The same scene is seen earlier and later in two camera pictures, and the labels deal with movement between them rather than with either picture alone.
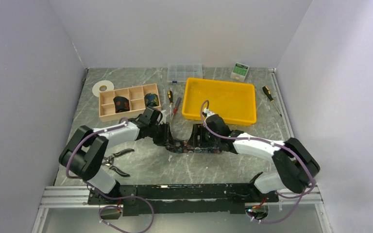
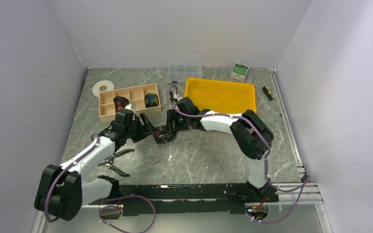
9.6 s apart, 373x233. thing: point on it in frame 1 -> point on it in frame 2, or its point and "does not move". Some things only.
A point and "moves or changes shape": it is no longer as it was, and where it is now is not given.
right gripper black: (198, 129) -> (172, 115)
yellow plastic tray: (236, 101) does not move
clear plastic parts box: (180, 72) does not move
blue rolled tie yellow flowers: (151, 98) does not move
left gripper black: (166, 139) -> (145, 129)
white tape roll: (96, 88) does not move
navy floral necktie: (187, 148) moves or changes shape
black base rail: (180, 200) does not move
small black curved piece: (108, 160) does not move
